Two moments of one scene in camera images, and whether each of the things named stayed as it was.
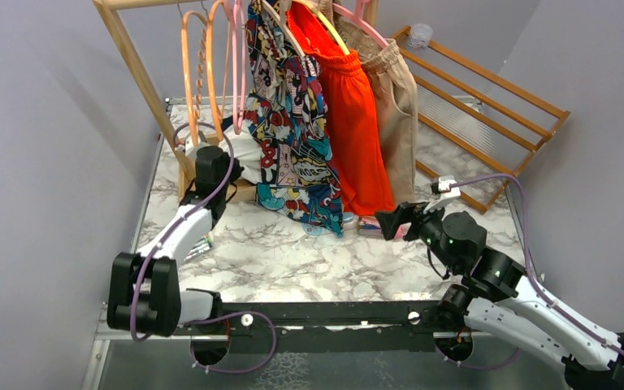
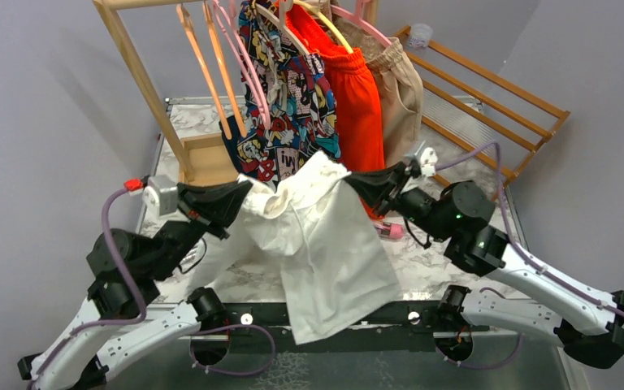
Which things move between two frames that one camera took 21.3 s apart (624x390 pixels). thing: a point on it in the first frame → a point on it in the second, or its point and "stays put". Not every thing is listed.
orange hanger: (188, 75) → (204, 66)
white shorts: (246, 149) → (337, 264)
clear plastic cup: (421, 35) stays put
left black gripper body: (235, 175) → (190, 205)
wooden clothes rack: (178, 144) stays put
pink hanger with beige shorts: (357, 15) stays put
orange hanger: (209, 69) → (223, 72)
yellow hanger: (335, 33) stays put
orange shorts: (361, 181) stays put
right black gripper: (405, 212) → (383, 188)
